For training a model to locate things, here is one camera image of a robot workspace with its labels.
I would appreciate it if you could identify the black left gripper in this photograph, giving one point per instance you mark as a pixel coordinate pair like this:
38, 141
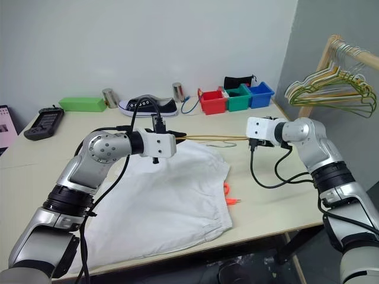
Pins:
159, 124

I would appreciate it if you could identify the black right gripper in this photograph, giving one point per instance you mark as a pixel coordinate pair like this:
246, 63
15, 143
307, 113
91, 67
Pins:
263, 143

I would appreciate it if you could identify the white shorts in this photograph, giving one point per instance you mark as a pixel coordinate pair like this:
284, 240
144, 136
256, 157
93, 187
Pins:
163, 201

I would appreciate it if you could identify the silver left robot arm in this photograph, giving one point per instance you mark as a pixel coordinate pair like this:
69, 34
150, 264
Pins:
100, 148

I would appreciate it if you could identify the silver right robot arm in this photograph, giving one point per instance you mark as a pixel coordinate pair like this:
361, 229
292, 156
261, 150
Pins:
314, 142

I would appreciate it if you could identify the black and white sneaker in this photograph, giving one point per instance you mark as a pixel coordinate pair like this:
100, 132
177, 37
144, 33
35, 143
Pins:
148, 108

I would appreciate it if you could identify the silver metal can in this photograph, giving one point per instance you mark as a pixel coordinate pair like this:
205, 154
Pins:
110, 97
178, 92

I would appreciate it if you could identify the blue plastic bin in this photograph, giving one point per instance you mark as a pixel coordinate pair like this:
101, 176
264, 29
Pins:
260, 97

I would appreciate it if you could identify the red plastic bin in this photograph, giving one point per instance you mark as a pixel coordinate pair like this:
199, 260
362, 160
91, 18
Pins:
211, 103

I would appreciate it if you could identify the green plastic bin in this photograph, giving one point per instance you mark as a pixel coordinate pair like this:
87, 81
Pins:
238, 102

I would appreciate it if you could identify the green rectangular box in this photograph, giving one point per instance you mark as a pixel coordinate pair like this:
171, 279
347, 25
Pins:
83, 104

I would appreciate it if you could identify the black table brace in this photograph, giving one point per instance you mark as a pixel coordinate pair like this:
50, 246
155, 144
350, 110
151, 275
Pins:
299, 245

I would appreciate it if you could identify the white table leg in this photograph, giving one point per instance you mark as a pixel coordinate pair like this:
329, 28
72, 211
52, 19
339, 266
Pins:
297, 263

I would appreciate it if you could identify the dark rounded shape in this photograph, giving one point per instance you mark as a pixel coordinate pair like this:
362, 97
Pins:
235, 273

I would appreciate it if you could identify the black handheld controller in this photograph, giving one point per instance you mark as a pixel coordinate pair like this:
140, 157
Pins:
44, 122

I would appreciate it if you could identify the wooden clothes rack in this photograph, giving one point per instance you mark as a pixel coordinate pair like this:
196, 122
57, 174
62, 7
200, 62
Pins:
368, 56

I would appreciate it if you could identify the tablet screen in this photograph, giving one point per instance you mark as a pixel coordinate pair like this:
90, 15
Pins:
6, 127

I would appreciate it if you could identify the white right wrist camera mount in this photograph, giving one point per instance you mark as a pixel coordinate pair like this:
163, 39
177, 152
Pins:
260, 127

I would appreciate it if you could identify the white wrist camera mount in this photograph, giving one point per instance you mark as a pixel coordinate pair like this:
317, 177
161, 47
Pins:
160, 145
260, 127

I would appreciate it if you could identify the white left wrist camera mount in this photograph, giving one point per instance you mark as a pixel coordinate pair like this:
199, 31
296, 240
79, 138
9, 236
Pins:
160, 145

